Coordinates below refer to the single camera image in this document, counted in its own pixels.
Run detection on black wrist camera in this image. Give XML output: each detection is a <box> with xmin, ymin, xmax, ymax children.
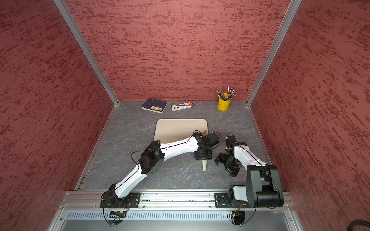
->
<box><xmin>225</xmin><ymin>136</ymin><xmax>238</xmax><ymax>149</ymax></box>
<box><xmin>207</xmin><ymin>132</ymin><xmax>220</xmax><ymax>150</ymax></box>

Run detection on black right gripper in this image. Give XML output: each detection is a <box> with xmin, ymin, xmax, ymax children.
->
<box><xmin>214</xmin><ymin>152</ymin><xmax>240</xmax><ymax>176</ymax></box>

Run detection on yellow pen bucket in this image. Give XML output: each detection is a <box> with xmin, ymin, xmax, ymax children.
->
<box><xmin>217</xmin><ymin>98</ymin><xmax>232</xmax><ymax>111</ymax></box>

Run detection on aluminium left corner post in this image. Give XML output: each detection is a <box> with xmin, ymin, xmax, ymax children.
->
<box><xmin>54</xmin><ymin>0</ymin><xmax>119</xmax><ymax>106</ymax></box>

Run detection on aluminium right corner post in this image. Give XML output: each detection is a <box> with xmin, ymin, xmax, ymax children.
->
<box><xmin>246</xmin><ymin>0</ymin><xmax>302</xmax><ymax>107</ymax></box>

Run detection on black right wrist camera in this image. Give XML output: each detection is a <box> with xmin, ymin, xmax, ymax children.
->
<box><xmin>225</xmin><ymin>136</ymin><xmax>238</xmax><ymax>149</ymax></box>

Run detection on knife with cream handle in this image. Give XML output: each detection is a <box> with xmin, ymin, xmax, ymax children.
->
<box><xmin>201</xmin><ymin>129</ymin><xmax>209</xmax><ymax>172</ymax></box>

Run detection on pens in bucket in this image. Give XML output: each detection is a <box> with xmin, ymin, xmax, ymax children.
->
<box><xmin>217</xmin><ymin>87</ymin><xmax>237</xmax><ymax>102</ymax></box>

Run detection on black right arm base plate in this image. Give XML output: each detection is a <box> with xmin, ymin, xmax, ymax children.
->
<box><xmin>214</xmin><ymin>193</ymin><xmax>251</xmax><ymax>209</ymax></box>

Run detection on dark purple book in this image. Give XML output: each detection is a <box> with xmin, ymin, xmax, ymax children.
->
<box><xmin>142</xmin><ymin>98</ymin><xmax>168</xmax><ymax>114</ymax></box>

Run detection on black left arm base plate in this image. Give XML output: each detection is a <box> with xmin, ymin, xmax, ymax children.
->
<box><xmin>100</xmin><ymin>191</ymin><xmax>141</xmax><ymax>208</ymax></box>

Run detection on aluminium corner post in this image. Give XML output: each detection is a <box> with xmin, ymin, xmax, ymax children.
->
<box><xmin>246</xmin><ymin>0</ymin><xmax>302</xmax><ymax>107</ymax></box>
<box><xmin>54</xmin><ymin>0</ymin><xmax>119</xmax><ymax>106</ymax></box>

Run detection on white blue pen box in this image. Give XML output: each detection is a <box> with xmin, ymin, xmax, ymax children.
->
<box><xmin>171</xmin><ymin>102</ymin><xmax>196</xmax><ymax>111</ymax></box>

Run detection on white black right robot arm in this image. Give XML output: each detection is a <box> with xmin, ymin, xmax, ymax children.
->
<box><xmin>215</xmin><ymin>137</ymin><xmax>284</xmax><ymax>208</ymax></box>

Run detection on aluminium front rail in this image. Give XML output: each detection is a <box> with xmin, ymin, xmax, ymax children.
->
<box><xmin>59</xmin><ymin>190</ymin><xmax>295</xmax><ymax>211</ymax></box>

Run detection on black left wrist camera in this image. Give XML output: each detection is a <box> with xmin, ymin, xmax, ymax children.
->
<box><xmin>207</xmin><ymin>132</ymin><xmax>220</xmax><ymax>150</ymax></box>

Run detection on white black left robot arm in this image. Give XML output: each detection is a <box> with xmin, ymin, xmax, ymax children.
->
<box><xmin>108</xmin><ymin>132</ymin><xmax>220</xmax><ymax>204</ymax></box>

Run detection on beige cutting board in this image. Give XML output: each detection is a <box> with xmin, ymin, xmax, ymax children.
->
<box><xmin>154</xmin><ymin>119</ymin><xmax>208</xmax><ymax>143</ymax></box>

